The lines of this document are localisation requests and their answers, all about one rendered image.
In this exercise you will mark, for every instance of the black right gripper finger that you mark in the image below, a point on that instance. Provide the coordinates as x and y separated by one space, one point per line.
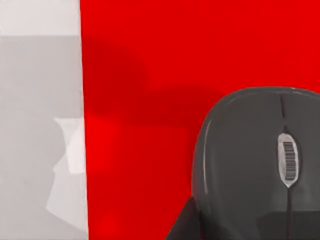
184 223

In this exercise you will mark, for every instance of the dark grey computer mouse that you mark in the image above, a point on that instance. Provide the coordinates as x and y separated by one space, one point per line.
250 160

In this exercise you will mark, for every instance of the red mat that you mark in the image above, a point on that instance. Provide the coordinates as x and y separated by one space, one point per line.
175 62

